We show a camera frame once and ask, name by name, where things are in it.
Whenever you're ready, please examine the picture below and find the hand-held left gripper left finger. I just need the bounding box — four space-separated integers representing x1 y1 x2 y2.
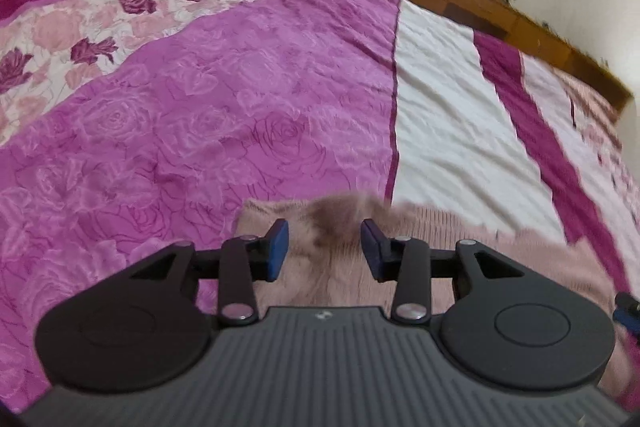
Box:
127 218 291 327

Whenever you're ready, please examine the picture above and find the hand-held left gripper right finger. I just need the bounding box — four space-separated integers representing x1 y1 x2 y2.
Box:
361 218 523 324

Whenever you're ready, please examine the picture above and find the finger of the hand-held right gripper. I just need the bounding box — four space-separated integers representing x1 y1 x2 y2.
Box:
612 291 640 335

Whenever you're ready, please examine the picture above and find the pink knitted sweater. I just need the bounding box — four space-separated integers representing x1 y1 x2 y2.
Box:
235 194 636 408

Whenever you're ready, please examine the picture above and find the purple floral striped blanket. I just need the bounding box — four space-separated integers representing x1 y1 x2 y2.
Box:
0 0 640 413

